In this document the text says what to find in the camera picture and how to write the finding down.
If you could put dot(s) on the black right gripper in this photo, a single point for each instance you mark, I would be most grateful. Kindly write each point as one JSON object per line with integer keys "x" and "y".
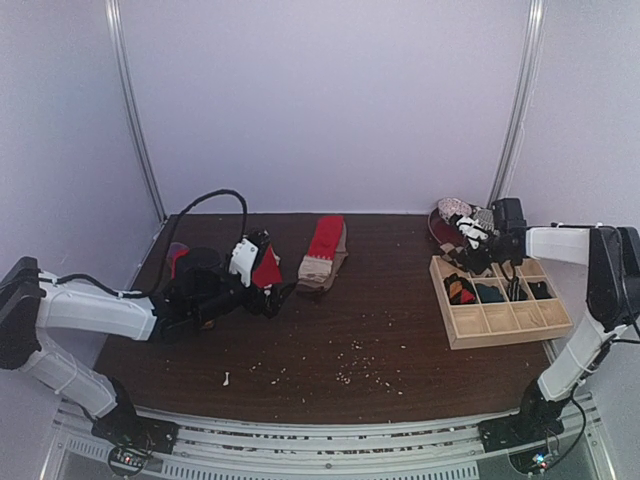
{"x": 480, "y": 256}

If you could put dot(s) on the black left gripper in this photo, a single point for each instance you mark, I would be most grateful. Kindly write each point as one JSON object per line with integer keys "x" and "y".
{"x": 257, "y": 306}

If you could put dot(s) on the brown argyle sock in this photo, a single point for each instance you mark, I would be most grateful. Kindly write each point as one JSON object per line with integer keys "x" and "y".
{"x": 460, "y": 257}

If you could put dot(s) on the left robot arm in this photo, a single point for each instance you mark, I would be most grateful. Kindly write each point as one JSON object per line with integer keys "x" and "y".
{"x": 34, "y": 301}

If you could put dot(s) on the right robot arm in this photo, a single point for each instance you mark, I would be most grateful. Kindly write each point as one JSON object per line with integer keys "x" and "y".
{"x": 500, "y": 234}

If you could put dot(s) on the rolled colourful socks in box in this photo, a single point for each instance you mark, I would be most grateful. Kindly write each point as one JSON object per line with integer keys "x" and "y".
{"x": 459, "y": 290}

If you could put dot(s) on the grey striped cup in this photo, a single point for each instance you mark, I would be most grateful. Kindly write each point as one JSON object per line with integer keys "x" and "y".
{"x": 483, "y": 218}

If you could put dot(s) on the teal rolled sock in box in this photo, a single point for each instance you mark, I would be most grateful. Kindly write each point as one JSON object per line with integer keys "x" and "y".
{"x": 489, "y": 293}

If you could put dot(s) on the red sock far left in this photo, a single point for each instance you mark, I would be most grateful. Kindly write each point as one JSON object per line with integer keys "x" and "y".
{"x": 177, "y": 258}

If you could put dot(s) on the black striped sock in box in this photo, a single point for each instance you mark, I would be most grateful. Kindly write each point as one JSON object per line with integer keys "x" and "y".
{"x": 515, "y": 291}

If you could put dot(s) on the red round tray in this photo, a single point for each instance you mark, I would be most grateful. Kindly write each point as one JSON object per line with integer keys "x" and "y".
{"x": 442, "y": 232}

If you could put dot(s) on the wooden divided organizer box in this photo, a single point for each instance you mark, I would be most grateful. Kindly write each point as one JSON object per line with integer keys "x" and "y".
{"x": 487, "y": 325}

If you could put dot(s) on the white patterned bowl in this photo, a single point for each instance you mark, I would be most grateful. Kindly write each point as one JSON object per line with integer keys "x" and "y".
{"x": 449, "y": 207}

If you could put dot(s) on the red sock middle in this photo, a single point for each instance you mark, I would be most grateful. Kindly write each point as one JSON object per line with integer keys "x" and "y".
{"x": 267, "y": 273}

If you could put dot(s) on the red white sock right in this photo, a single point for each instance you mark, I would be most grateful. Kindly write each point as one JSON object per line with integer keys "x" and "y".
{"x": 318, "y": 261}

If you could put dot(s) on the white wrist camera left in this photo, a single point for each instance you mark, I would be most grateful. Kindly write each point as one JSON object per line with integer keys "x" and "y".
{"x": 242, "y": 260}

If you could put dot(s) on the aluminium frame post right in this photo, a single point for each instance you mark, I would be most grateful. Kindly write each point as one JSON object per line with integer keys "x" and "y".
{"x": 525, "y": 85}

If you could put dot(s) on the aluminium frame post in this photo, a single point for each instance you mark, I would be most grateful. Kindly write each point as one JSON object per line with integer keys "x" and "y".
{"x": 525, "y": 85}
{"x": 117, "y": 36}

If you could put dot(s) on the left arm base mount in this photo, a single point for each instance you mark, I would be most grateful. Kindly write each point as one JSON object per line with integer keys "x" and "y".
{"x": 125, "y": 428}

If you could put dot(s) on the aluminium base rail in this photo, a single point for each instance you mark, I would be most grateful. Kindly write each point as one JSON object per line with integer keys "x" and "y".
{"x": 211, "y": 448}

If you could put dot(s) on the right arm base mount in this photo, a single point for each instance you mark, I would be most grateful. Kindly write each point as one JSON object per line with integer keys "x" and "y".
{"x": 531, "y": 424}

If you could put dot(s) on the aluminium frame post left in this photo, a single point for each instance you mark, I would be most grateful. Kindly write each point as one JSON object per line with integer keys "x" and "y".
{"x": 117, "y": 36}

